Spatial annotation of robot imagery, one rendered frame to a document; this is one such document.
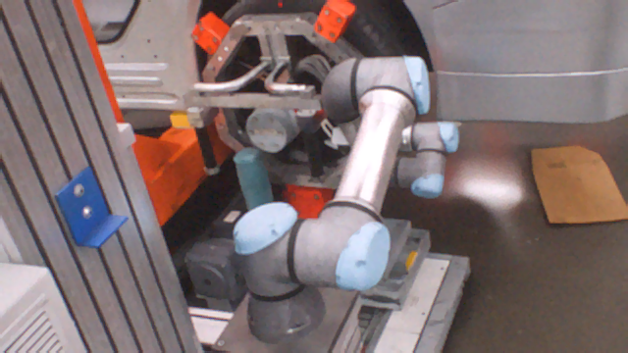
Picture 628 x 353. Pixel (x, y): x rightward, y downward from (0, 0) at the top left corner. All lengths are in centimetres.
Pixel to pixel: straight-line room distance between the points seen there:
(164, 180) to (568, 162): 180
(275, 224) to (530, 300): 151
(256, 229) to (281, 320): 18
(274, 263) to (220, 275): 111
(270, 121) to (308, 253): 82
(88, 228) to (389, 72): 68
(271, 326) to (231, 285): 104
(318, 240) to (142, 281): 29
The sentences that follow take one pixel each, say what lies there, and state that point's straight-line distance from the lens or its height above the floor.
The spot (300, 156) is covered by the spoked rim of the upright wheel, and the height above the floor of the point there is 62.
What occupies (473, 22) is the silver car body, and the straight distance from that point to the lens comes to 197.
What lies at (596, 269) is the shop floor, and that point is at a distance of 273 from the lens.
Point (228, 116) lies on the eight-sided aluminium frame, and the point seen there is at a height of 80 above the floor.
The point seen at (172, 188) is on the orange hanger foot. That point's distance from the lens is 236.
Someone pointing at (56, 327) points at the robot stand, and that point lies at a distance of 98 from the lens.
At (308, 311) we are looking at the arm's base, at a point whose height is 86.
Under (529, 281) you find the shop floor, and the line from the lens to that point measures 267.
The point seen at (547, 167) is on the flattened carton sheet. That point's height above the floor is 1.
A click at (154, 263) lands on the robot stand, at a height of 105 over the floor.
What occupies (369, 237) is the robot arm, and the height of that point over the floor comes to 103.
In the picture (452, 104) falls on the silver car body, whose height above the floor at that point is 80.
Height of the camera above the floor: 172
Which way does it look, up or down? 30 degrees down
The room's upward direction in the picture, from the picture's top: 12 degrees counter-clockwise
